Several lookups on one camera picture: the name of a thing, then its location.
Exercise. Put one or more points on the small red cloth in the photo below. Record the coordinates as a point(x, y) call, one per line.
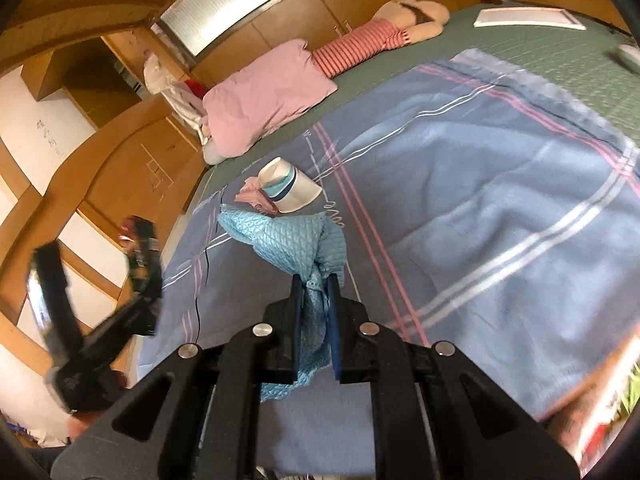
point(197, 88)

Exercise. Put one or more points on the blue plaid blanket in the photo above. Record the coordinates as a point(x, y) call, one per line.
point(475, 185)

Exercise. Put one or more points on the white handheld vacuum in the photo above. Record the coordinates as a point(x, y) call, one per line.
point(629, 56)

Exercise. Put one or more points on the white paper cup blue stripes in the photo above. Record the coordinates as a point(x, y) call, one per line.
point(295, 190)

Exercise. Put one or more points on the plush doll in striped shirt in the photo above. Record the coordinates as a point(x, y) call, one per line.
point(370, 42)

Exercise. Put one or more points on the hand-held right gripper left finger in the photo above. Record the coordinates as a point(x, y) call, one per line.
point(298, 310)

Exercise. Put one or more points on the green bed mat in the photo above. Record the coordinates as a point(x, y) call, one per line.
point(550, 45)

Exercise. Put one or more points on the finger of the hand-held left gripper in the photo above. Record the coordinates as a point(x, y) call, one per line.
point(145, 265)

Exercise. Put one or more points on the white plush toy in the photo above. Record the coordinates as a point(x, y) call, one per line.
point(152, 72)

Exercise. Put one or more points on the blue quilted cloth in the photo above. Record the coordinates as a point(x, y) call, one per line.
point(280, 240)

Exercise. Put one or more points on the pink crumpled tissue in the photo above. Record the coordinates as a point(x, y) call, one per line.
point(252, 197)

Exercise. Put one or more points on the frosted glass window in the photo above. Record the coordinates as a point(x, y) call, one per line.
point(225, 5)

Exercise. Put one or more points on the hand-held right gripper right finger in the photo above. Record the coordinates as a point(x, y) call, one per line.
point(334, 325)

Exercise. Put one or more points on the white framed board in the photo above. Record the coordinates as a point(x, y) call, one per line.
point(525, 17)

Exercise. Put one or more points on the pink pillow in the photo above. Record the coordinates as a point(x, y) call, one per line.
point(270, 95)

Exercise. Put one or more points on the pile of white cloths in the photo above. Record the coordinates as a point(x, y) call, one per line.
point(185, 107)

